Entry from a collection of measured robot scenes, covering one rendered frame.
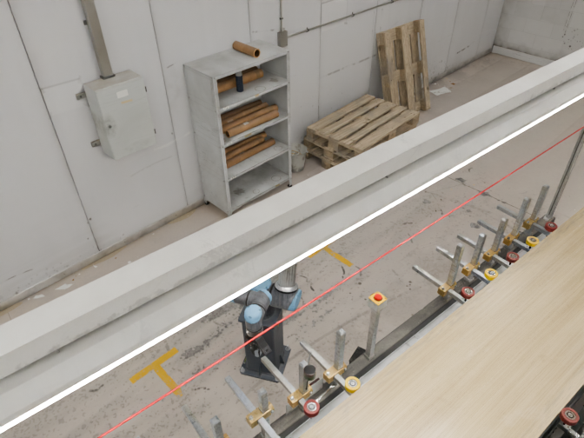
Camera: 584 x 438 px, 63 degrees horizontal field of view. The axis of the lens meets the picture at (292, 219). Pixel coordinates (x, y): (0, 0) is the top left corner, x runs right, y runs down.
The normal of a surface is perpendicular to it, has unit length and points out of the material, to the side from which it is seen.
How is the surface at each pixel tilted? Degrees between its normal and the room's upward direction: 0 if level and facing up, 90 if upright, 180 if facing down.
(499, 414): 0
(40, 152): 90
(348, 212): 61
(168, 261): 0
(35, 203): 90
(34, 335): 0
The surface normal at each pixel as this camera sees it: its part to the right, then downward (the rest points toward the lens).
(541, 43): -0.72, 0.45
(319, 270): -0.01, -0.77
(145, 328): 0.54, 0.04
